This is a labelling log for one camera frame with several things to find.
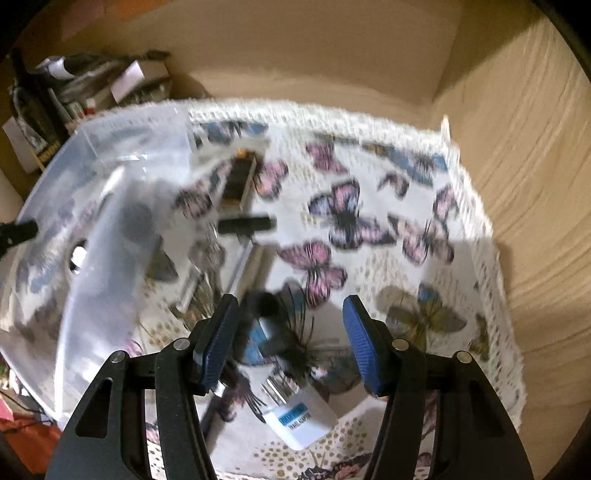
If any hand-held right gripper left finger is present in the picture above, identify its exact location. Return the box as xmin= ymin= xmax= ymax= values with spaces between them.
xmin=44 ymin=294 xmax=239 ymax=480

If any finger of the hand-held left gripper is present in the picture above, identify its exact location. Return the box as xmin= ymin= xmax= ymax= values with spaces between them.
xmin=0 ymin=220 xmax=39 ymax=252

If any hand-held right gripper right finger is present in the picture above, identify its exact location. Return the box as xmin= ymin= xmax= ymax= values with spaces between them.
xmin=342 ymin=294 xmax=535 ymax=480

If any white charger plug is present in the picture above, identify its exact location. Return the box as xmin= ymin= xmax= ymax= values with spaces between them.
xmin=259 ymin=378 xmax=341 ymax=452

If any clear plastic box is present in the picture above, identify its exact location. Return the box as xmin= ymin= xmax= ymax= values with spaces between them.
xmin=0 ymin=104 xmax=273 ymax=418

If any brown tube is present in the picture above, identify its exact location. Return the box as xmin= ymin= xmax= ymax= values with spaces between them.
xmin=220 ymin=148 xmax=260 ymax=209

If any dark wine bottle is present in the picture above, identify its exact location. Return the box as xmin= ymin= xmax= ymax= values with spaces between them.
xmin=13 ymin=85 xmax=63 ymax=160

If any butterfly print lace cloth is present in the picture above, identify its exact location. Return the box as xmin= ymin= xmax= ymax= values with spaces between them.
xmin=0 ymin=99 xmax=527 ymax=480

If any stack of papers and magazines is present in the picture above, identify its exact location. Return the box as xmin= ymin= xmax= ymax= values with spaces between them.
xmin=34 ymin=50 xmax=175 ymax=114

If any white card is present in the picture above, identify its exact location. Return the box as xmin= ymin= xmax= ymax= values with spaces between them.
xmin=110 ymin=61 xmax=145 ymax=103

